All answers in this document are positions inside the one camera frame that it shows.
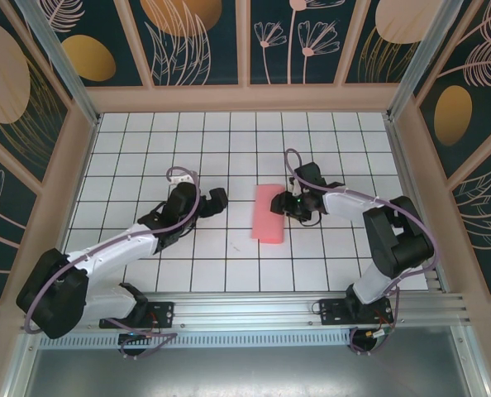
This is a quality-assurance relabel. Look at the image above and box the pink cloth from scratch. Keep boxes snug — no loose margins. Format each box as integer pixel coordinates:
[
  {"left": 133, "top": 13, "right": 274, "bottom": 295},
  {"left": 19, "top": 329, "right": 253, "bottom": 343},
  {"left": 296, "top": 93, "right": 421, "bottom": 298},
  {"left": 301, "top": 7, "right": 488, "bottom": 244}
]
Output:
[{"left": 250, "top": 184, "right": 287, "bottom": 246}]

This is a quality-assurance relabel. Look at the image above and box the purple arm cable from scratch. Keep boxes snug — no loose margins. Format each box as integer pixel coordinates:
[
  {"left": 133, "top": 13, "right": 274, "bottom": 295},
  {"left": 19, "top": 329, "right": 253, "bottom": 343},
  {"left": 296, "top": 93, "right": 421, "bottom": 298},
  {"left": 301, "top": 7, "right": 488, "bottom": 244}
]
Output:
[
  {"left": 23, "top": 166, "right": 201, "bottom": 361},
  {"left": 284, "top": 148, "right": 441, "bottom": 356}
]

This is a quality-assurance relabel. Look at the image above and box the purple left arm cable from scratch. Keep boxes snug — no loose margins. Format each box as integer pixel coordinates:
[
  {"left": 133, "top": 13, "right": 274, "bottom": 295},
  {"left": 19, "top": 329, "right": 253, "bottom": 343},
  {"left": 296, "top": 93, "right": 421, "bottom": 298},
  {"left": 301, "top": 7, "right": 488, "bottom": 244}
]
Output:
[{"left": 23, "top": 166, "right": 201, "bottom": 361}]

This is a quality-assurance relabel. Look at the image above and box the slotted grey cable duct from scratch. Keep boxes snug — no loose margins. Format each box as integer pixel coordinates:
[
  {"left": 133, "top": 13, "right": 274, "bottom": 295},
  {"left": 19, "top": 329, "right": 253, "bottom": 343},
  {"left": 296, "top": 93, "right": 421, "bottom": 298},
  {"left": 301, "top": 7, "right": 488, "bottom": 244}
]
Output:
[{"left": 38, "top": 333, "right": 354, "bottom": 351}]

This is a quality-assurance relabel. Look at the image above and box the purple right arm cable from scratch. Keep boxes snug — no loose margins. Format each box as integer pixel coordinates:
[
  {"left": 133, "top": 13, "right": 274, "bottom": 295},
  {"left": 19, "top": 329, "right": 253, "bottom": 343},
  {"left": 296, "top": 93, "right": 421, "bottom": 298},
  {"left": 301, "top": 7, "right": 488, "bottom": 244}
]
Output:
[{"left": 284, "top": 148, "right": 441, "bottom": 356}]

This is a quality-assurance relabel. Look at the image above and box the long aluminium mounting rail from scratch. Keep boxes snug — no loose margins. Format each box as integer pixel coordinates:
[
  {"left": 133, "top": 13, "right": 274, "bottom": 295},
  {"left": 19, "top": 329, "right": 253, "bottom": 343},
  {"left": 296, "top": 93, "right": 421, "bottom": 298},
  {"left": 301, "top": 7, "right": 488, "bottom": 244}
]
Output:
[{"left": 20, "top": 291, "right": 474, "bottom": 332}]

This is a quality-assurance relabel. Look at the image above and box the aluminium corner post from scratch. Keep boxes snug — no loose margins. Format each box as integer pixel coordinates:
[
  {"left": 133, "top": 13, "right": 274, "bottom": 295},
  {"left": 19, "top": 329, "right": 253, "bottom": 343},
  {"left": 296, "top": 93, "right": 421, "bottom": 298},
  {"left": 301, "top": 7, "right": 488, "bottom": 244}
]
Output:
[
  {"left": 13, "top": 0, "right": 102, "bottom": 127},
  {"left": 385, "top": 0, "right": 465, "bottom": 122}
]

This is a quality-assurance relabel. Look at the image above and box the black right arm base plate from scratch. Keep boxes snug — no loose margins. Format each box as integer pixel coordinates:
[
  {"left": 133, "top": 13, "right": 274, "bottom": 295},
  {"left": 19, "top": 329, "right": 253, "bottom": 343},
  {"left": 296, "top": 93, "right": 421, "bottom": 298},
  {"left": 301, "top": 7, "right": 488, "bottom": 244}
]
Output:
[{"left": 318, "top": 297, "right": 394, "bottom": 328}]

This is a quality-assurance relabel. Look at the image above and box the aluminium table side rail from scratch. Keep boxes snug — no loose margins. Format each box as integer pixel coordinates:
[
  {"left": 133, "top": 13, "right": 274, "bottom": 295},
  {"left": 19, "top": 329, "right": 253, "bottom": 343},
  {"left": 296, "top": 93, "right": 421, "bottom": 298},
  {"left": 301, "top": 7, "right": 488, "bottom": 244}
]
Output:
[{"left": 384, "top": 117, "right": 443, "bottom": 293}]

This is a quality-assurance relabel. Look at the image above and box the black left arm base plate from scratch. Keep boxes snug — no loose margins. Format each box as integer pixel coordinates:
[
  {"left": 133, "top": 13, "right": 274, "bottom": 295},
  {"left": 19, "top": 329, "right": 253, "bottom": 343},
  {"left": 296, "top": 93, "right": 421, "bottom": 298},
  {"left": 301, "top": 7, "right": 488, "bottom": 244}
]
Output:
[{"left": 99, "top": 300, "right": 176, "bottom": 330}]

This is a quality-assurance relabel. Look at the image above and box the arm controller board with wires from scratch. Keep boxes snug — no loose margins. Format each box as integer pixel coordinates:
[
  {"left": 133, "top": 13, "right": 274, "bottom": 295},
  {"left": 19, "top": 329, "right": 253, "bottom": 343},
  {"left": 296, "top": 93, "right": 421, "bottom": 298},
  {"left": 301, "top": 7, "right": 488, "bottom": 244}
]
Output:
[
  {"left": 117, "top": 330, "right": 166, "bottom": 360},
  {"left": 350, "top": 326, "right": 395, "bottom": 356}
]

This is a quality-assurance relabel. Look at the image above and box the grey metal sheet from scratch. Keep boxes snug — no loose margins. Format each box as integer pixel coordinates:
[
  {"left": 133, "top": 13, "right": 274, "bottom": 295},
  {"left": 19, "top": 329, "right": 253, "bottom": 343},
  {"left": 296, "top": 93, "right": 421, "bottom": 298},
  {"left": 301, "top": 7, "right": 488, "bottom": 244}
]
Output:
[{"left": 5, "top": 326, "right": 491, "bottom": 397}]

